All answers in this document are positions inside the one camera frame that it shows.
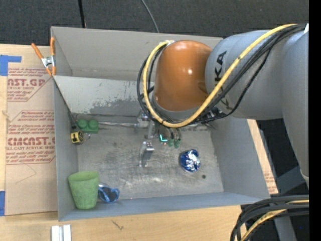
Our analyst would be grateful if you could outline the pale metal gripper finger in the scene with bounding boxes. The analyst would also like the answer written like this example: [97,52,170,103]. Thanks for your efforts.
[134,112,151,130]
[138,141,155,168]

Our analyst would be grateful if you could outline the grey metal bin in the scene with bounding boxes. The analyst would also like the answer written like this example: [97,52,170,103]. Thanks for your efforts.
[50,26,272,222]

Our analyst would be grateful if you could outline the blue and white crumpled packet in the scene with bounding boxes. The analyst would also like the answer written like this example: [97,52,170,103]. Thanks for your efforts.
[179,149,202,173]

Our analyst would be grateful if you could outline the blue heart-shaped sunglasses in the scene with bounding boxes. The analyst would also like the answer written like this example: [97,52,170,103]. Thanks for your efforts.
[98,183,120,204]

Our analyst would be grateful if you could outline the green toy building block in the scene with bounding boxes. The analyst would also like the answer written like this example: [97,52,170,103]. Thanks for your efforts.
[76,119,99,135]

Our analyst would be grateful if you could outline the yellow and black tape measure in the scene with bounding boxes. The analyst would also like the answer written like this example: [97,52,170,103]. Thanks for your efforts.
[70,130,90,146]

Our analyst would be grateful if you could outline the green plastic cup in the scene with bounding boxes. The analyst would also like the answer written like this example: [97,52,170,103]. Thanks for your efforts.
[68,171,100,210]

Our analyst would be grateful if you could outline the brown cardboard board, red print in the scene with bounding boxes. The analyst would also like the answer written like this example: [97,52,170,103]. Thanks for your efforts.
[0,43,279,216]

